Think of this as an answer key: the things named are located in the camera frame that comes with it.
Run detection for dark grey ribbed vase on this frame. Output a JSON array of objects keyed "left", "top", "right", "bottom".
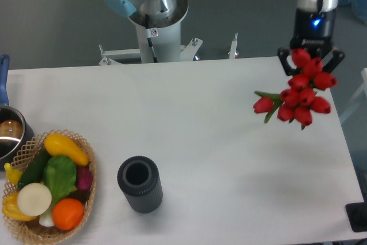
[{"left": 117, "top": 155, "right": 163, "bottom": 213}]

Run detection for yellow squash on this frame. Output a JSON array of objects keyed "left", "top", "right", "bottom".
[{"left": 44, "top": 133, "right": 89, "bottom": 166}]

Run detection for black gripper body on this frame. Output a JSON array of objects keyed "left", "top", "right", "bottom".
[{"left": 290, "top": 9, "right": 336, "bottom": 59}]

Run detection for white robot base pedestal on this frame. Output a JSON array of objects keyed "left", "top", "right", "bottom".
[{"left": 99, "top": 19, "right": 203, "bottom": 65}]

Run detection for green lettuce leaf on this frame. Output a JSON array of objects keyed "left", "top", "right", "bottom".
[{"left": 43, "top": 155, "right": 77, "bottom": 207}]

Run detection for yellow bell pepper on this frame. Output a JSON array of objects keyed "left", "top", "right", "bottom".
[{"left": 2, "top": 192, "right": 37, "bottom": 221}]

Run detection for red tulip bouquet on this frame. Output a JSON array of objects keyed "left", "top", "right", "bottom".
[{"left": 253, "top": 48, "right": 337, "bottom": 129}]

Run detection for blue handled saucepan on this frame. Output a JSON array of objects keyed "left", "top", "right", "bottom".
[{"left": 1, "top": 55, "right": 34, "bottom": 172}]

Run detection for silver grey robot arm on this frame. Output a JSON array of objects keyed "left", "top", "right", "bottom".
[{"left": 103, "top": 0, "right": 345, "bottom": 76}]

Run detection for orange fruit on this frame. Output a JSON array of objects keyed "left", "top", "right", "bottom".
[{"left": 52, "top": 198, "right": 84, "bottom": 231}]

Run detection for dark green cucumber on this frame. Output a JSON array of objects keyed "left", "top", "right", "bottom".
[{"left": 17, "top": 147, "right": 51, "bottom": 190}]

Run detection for white round onion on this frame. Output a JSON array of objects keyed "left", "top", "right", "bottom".
[{"left": 17, "top": 182, "right": 52, "bottom": 216}]

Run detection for woven wicker basket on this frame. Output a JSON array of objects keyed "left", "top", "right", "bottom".
[{"left": 1, "top": 130, "right": 97, "bottom": 244}]

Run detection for purple red onion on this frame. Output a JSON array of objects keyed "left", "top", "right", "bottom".
[{"left": 75, "top": 166, "right": 93, "bottom": 190}]

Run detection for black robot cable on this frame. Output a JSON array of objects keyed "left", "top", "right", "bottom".
[{"left": 145, "top": 14, "right": 158, "bottom": 64}]

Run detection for black device at table edge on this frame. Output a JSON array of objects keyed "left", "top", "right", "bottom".
[{"left": 345, "top": 170, "right": 367, "bottom": 233}]

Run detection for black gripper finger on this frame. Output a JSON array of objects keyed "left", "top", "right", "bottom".
[
  {"left": 277, "top": 46, "right": 300, "bottom": 76},
  {"left": 322, "top": 47, "right": 345, "bottom": 73}
]

